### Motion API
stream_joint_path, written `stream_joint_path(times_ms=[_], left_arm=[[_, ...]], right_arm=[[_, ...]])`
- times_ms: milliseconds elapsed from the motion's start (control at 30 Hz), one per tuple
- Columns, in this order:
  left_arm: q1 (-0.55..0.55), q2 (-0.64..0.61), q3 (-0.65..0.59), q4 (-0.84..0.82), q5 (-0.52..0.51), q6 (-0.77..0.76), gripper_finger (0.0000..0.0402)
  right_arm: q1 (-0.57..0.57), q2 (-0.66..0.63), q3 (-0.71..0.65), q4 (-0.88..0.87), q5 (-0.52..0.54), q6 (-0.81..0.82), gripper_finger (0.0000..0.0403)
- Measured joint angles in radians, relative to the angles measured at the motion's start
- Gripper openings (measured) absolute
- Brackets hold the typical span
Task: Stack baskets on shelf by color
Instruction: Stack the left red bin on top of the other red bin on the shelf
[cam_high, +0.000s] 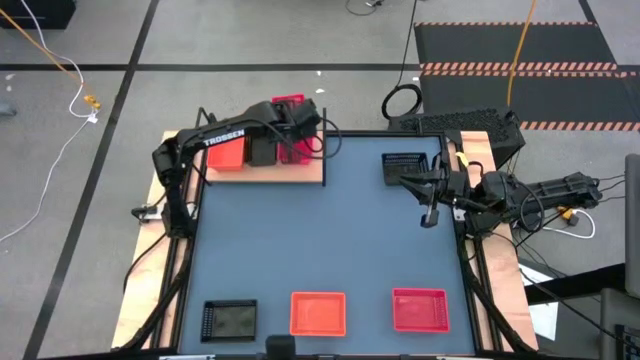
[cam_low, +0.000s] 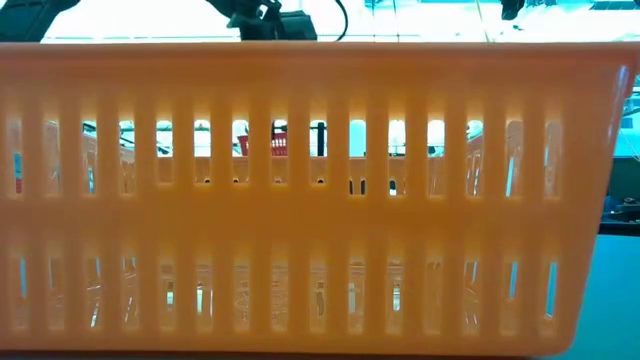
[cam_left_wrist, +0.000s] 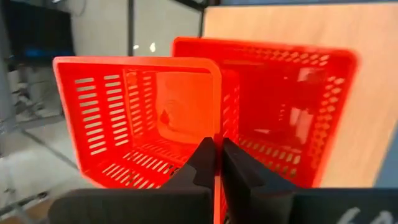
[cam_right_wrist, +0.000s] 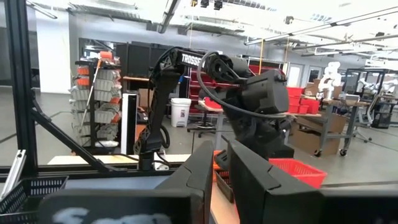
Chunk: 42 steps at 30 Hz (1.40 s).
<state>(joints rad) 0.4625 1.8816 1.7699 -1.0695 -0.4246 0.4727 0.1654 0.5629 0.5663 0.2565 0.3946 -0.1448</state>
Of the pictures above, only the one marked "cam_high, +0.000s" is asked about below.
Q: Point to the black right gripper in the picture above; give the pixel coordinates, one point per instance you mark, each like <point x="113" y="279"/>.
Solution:
<point x="455" y="187"/>

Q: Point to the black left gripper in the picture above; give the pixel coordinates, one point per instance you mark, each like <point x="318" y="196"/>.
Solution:
<point x="304" y="114"/>

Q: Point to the red plastic slatted basket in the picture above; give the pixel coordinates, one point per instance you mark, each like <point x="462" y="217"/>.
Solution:
<point x="420" y="310"/>
<point x="295" y="152"/>
<point x="287" y="99"/>

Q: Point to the black plastic slatted basket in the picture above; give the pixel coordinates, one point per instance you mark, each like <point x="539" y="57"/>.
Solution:
<point x="262" y="152"/>
<point x="400" y="165"/>
<point x="230" y="320"/>

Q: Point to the orange plastic slatted basket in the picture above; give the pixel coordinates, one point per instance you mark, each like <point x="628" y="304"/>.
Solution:
<point x="225" y="155"/>
<point x="317" y="314"/>

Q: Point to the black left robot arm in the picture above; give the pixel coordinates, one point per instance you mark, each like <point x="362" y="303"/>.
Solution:
<point x="220" y="137"/>

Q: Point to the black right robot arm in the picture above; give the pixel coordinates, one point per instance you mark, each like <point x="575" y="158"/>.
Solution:
<point x="550" y="192"/>

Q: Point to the black shelf end panel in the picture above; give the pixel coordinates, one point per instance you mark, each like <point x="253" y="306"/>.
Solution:
<point x="323" y="170"/>

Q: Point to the wooden shelf board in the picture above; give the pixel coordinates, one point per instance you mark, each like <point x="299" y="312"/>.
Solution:
<point x="290" y="175"/>

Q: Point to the yellow tape tag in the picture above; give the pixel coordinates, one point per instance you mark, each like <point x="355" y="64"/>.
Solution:
<point x="462" y="159"/>

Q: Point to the black perforated computer case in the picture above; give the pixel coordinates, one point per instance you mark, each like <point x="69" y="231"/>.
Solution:
<point x="460" y="120"/>

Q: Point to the wooden table side panel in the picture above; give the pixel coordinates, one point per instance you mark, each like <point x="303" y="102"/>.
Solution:
<point x="505" y="280"/>
<point x="145" y="280"/>

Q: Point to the black striped floor mat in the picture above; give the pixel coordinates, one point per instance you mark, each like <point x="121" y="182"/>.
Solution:
<point x="550" y="95"/>
<point x="500" y="45"/>

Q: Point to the white paper sheet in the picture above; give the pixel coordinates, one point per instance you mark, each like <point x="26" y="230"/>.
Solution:
<point x="542" y="320"/>

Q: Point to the black desk edge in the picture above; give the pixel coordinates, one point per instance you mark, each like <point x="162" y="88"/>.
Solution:
<point x="575" y="285"/>

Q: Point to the black rounded box object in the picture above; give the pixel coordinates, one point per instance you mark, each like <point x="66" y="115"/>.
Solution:
<point x="280" y="347"/>

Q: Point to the black floor box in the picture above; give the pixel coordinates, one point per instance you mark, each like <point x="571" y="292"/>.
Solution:
<point x="35" y="12"/>

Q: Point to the grey floor object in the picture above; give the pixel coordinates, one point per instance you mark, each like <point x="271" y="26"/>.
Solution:
<point x="7" y="109"/>

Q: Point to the black aluminium table frame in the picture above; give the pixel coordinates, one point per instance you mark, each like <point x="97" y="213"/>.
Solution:
<point x="375" y="133"/>

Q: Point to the black shelf side bracket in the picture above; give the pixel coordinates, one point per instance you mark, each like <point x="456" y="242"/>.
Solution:
<point x="212" y="119"/>

